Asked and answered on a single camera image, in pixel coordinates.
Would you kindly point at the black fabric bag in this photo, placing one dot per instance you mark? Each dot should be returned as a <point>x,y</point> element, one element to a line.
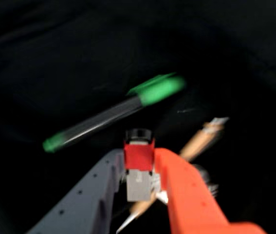
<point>55,48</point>

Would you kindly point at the black marker with green cap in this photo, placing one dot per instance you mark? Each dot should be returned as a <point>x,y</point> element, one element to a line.
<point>103,122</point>

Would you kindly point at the tan wooden pen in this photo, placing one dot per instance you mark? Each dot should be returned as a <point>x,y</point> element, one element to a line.
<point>196,143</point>

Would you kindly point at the red and black usb stick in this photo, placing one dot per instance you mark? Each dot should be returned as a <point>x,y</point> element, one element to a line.
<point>139,158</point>

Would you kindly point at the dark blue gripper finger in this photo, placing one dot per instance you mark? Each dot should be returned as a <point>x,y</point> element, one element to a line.
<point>86,202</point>

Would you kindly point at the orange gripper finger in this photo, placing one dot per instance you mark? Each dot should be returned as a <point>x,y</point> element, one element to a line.
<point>191,200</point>

